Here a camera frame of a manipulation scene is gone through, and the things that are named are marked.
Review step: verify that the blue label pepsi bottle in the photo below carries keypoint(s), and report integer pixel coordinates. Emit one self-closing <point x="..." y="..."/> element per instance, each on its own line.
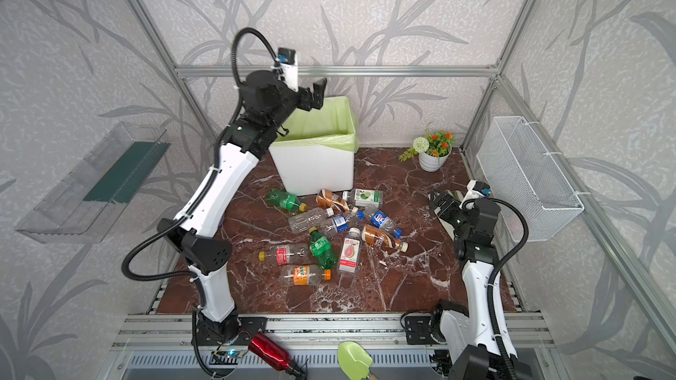
<point x="380" y="220"/>

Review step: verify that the pink guava label bottle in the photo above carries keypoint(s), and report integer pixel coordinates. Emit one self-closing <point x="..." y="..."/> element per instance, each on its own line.
<point x="348" y="260"/>

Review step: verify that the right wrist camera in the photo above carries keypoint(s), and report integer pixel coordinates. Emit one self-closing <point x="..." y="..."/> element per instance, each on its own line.
<point x="476" y="190"/>

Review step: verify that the red metal bottle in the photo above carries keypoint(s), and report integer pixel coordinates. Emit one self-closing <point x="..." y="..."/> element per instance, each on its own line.
<point x="275" y="356"/>

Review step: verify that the dark green bottle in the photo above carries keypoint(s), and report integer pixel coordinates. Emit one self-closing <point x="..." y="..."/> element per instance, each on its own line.
<point x="321" y="249"/>

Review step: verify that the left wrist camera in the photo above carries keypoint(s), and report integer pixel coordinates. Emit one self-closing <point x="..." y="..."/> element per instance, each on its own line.
<point x="286" y="68"/>

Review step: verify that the brown tea bottle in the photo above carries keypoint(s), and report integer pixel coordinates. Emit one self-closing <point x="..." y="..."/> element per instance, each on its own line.
<point x="376" y="237"/>

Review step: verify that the clear bottle blue label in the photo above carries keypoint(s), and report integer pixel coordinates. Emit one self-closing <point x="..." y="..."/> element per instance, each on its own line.
<point x="340" y="223"/>

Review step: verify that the orange label bottle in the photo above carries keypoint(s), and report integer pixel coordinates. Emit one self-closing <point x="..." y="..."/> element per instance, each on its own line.
<point x="307" y="275"/>

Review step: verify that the green plastic trowel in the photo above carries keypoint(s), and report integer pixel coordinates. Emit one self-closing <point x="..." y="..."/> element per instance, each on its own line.
<point x="354" y="361"/>

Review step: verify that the red label bottle yellow cap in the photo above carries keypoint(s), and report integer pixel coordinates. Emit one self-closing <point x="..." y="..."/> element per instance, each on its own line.
<point x="291" y="254"/>

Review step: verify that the white wire mesh basket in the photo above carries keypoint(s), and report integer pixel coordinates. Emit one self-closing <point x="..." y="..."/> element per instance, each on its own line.
<point x="521" y="170"/>

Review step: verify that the green bottle yellow cap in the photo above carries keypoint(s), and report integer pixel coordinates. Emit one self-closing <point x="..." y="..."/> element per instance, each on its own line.
<point x="286" y="201"/>

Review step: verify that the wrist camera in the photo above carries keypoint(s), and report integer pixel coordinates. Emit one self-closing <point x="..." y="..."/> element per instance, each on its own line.
<point x="286" y="68"/>
<point x="476" y="190"/>

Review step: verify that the white pot with flowers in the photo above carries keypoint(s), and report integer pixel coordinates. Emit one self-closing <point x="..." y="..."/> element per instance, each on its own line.
<point x="432" y="150"/>

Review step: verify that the clear bottle white cap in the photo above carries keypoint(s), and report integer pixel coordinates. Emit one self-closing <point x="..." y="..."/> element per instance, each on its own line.
<point x="309" y="219"/>

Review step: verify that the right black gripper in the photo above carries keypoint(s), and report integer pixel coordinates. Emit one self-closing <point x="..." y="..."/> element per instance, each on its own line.
<point x="444" y="203"/>

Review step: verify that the clear bottle lime label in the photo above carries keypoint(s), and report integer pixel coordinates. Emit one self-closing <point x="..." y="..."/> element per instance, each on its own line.
<point x="361" y="198"/>

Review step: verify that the clear plastic wall shelf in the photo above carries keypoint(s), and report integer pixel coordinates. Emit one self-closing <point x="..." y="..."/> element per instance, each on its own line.
<point x="85" y="205"/>

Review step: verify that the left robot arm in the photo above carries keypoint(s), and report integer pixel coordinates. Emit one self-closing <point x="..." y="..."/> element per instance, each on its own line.
<point x="239" y="148"/>

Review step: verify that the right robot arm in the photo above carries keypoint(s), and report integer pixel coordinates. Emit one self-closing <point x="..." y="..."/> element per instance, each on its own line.
<point x="478" y="341"/>

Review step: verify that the white bin with green liner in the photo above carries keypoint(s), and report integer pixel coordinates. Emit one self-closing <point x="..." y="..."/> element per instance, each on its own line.
<point x="319" y="152"/>

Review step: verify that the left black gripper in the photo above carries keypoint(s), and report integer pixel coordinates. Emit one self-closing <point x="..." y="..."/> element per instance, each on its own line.
<point x="305" y="97"/>

